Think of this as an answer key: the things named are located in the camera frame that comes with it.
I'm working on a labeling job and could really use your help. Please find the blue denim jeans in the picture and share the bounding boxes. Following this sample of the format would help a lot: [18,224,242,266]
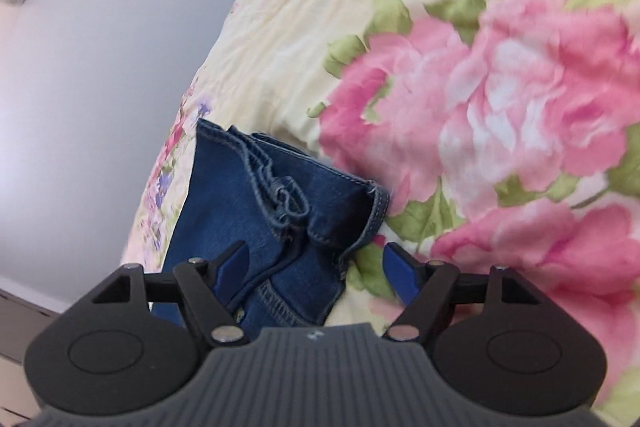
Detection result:
[163,120,390,338]

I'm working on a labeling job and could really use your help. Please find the floral yellow bed quilt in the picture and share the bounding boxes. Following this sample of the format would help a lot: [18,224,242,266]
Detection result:
[124,0,639,426]

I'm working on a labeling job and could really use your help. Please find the beige wardrobe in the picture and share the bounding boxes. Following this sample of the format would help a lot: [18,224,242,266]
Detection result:
[0,291,58,426]

